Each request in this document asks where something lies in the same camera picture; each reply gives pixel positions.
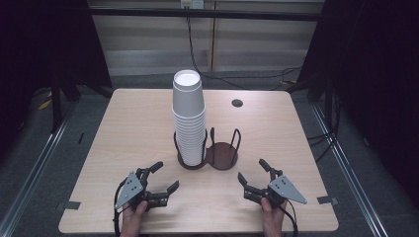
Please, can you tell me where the long black wall cable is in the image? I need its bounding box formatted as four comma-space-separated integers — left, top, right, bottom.
185, 8, 303, 92

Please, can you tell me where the black curtain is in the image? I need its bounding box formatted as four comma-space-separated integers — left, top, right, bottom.
0, 0, 114, 159
295, 0, 419, 200

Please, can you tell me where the right hand-held gripper cable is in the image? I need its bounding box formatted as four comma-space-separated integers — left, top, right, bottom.
279, 198, 299, 237

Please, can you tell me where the dark double cup holder rack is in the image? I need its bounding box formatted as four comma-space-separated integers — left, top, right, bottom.
173, 126, 242, 171

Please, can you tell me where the metal floor rail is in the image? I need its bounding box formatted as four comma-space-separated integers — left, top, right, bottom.
309, 103, 390, 237
0, 98, 79, 237

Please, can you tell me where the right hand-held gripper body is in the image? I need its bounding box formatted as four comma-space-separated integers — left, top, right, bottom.
263, 175, 308, 208

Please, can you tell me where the grey tape piece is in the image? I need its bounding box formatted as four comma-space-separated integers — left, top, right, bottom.
54, 200, 82, 211
316, 195, 340, 205

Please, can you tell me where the person's right hand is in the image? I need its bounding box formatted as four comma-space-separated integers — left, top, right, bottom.
261, 197, 289, 237

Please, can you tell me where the stack of white paper cups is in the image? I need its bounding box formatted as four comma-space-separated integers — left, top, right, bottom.
171, 104, 208, 167

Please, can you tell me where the left hand-held gripper cable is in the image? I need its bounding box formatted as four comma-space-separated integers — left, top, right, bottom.
113, 187, 133, 237

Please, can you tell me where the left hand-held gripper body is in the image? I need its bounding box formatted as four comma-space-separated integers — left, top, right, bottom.
114, 168, 156, 212

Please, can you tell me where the black horizontal bar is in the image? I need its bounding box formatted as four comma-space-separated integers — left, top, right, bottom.
88, 7, 323, 23

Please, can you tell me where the person's left hand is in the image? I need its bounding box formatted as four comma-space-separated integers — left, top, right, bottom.
120, 200, 148, 237

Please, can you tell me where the black metal stand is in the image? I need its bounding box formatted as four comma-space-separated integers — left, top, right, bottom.
48, 65, 64, 134

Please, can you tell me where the hand-held gripper cable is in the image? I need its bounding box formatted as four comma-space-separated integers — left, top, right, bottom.
279, 198, 299, 237
113, 187, 133, 237

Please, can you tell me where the bundle of black floor cables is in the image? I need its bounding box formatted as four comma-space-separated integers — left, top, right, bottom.
306, 98, 342, 163

